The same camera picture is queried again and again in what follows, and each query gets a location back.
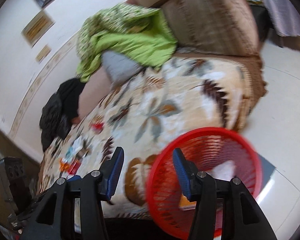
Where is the red white snack packet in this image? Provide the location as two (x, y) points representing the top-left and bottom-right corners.
(59, 158), (81, 175)

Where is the white plastic bag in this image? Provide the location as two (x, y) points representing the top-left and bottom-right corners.
(71, 136), (84, 154)

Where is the red snack wrapper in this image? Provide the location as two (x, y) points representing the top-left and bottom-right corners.
(90, 120), (104, 134)

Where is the red mesh plastic basket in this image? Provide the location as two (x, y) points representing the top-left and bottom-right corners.
(146, 127), (263, 239)

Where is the teal snack packet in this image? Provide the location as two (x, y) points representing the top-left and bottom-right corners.
(64, 146), (73, 159)

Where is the orange cardboard box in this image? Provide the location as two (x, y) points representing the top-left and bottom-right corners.
(179, 194), (196, 211)

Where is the wooden glass cabinet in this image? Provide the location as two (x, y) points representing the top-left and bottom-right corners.
(0, 130), (39, 228)

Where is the grey floor mat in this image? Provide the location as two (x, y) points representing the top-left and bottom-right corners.
(256, 154), (276, 199)

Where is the black puffer jacket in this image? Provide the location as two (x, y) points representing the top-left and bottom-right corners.
(39, 93), (71, 152)

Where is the black sweater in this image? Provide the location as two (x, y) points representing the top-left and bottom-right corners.
(57, 78), (85, 121)

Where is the leaf-patterned plush blanket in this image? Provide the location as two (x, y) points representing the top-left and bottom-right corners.
(39, 57), (250, 219)

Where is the grey quilted pillow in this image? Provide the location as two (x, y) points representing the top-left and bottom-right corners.
(101, 50), (142, 87)

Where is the green quilted blanket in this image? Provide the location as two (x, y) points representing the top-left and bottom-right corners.
(76, 3), (178, 82)

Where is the brown sofa bed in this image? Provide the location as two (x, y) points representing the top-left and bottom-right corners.
(76, 0), (266, 131)

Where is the lilac tablecloth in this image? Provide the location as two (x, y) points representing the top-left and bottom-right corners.
(262, 0), (300, 37)

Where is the striped beige sofa cushion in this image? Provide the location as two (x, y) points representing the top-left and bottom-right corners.
(161, 0), (258, 56)

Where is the small beige wall plate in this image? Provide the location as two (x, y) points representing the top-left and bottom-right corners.
(36, 45), (51, 63)

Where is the gold wall plaque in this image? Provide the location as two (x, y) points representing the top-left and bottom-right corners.
(21, 10), (55, 47)

